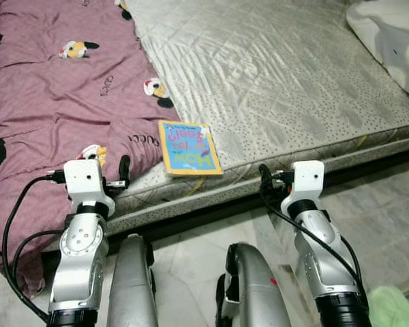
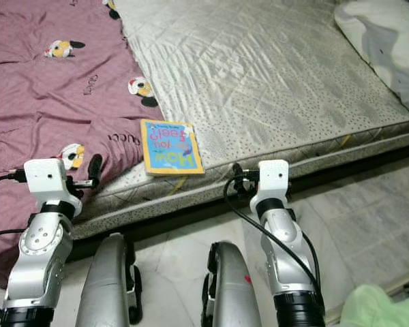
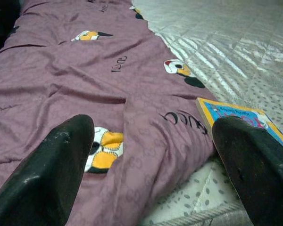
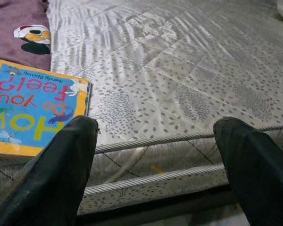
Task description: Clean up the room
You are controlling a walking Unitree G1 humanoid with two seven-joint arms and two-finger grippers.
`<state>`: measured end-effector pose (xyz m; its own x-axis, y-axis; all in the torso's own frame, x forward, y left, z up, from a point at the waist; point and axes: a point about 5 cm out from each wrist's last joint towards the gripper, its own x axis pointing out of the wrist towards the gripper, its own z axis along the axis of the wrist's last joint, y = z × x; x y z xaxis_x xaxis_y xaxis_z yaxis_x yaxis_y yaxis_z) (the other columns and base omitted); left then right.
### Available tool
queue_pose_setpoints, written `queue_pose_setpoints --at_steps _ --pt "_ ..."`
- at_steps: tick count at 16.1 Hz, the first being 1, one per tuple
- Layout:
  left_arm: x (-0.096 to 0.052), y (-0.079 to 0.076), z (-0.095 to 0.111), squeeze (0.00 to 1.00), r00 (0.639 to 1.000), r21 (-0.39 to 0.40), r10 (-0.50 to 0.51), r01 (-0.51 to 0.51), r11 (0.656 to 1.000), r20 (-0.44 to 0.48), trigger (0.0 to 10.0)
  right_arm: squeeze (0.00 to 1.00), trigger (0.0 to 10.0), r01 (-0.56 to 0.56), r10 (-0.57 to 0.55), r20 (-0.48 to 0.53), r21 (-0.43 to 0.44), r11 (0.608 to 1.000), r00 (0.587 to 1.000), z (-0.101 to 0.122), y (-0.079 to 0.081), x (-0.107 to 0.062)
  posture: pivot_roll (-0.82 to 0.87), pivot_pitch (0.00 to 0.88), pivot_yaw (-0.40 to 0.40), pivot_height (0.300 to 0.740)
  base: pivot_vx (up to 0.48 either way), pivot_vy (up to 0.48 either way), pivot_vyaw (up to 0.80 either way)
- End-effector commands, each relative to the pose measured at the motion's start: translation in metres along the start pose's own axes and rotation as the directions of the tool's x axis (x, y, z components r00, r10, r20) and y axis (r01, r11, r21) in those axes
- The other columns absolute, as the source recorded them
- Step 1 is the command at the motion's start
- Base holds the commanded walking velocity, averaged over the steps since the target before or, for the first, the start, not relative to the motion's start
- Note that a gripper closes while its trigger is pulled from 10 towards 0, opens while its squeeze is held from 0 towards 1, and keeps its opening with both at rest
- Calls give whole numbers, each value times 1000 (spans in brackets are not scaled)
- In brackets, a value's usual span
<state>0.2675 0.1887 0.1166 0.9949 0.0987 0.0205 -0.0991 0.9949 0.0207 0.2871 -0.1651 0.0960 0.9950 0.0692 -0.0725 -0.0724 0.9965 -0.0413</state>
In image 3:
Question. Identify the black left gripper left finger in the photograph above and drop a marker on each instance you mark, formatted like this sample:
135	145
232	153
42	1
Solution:
42	179

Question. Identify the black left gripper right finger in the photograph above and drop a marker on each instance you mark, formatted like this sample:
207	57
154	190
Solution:
261	179

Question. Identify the yellow and blue picture book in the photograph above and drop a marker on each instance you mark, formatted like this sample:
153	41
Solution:
226	113

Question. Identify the purple duck print blanket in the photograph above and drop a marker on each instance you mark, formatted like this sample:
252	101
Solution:
85	77

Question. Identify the white quilted mattress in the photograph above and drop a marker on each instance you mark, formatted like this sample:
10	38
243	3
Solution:
238	47

